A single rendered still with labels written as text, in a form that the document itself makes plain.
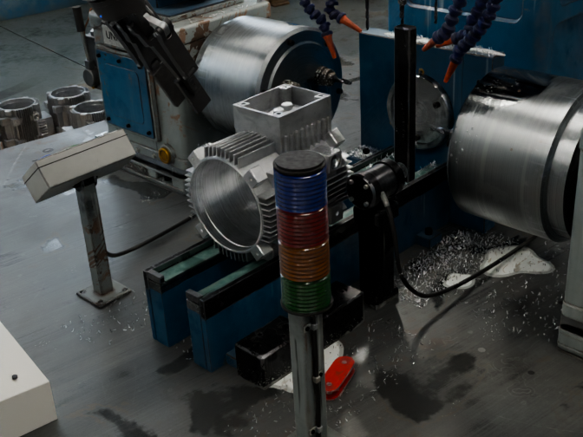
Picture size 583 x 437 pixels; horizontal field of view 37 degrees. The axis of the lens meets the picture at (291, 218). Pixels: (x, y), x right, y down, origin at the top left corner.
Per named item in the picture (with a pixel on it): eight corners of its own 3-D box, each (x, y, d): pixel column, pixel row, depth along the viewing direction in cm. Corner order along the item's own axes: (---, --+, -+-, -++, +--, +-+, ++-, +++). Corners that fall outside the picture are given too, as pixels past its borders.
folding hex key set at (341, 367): (338, 363, 134) (338, 354, 133) (358, 368, 132) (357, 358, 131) (315, 398, 127) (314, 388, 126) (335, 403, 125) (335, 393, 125)
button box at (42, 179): (121, 169, 152) (106, 142, 153) (138, 153, 147) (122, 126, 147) (35, 204, 142) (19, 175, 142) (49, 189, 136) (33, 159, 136)
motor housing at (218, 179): (273, 198, 158) (266, 98, 149) (357, 229, 146) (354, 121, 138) (190, 242, 145) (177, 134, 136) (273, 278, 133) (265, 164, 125)
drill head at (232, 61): (239, 101, 207) (230, -6, 195) (360, 136, 184) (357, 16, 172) (155, 133, 191) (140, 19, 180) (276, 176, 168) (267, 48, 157)
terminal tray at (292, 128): (285, 124, 148) (283, 82, 145) (334, 137, 142) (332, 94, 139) (234, 146, 141) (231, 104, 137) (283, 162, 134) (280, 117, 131)
